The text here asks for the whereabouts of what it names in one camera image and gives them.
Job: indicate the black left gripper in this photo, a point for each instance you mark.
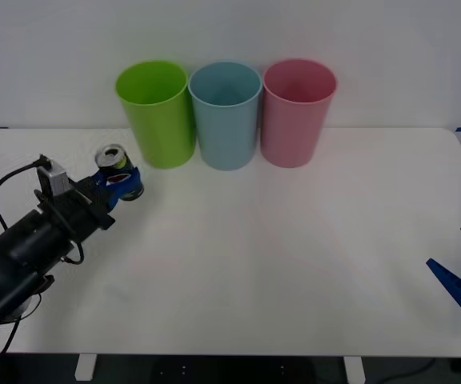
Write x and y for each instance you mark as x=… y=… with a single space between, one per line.
x=82 y=208

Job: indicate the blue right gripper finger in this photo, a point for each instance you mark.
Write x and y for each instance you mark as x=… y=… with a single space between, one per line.
x=460 y=288

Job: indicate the black drink can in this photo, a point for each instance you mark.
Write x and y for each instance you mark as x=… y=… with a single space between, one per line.
x=112 y=158

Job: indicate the silver and black left arm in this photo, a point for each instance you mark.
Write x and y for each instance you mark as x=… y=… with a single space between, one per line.
x=26 y=242

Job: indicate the green plastic bin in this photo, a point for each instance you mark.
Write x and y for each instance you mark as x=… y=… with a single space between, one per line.
x=162 y=132

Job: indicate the pale blue plastic bin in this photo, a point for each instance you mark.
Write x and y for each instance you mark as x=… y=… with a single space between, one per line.
x=226 y=136

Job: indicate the white table leg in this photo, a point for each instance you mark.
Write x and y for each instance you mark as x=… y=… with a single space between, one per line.
x=353 y=369
x=85 y=367

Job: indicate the pink plastic bin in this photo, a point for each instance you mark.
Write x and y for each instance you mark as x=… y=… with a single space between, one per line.
x=290 y=132

